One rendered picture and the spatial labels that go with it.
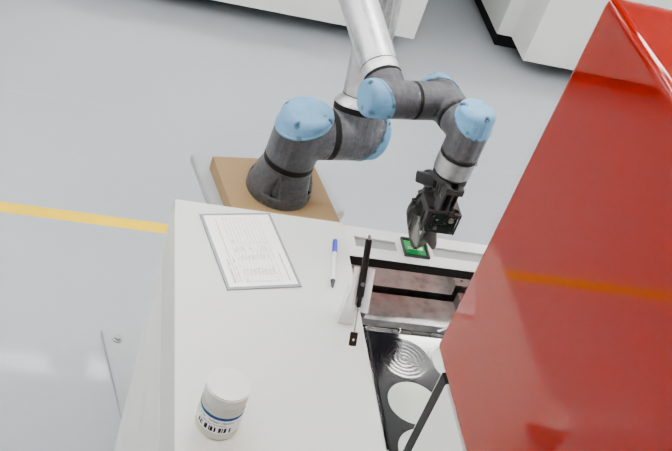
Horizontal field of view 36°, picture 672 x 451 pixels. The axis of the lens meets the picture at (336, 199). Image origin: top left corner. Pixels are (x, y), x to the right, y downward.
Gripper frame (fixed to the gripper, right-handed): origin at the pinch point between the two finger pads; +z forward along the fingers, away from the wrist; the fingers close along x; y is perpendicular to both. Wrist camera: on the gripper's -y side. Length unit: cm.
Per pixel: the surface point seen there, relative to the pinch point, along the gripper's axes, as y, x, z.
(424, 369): 28.5, -1.1, 7.5
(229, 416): 54, -43, -5
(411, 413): 39.6, -5.9, 7.4
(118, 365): -44, -48, 96
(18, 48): -202, -93, 98
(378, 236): -1.7, -7.5, 1.5
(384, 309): 11.4, -5.8, 9.4
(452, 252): -0.2, 8.9, 1.8
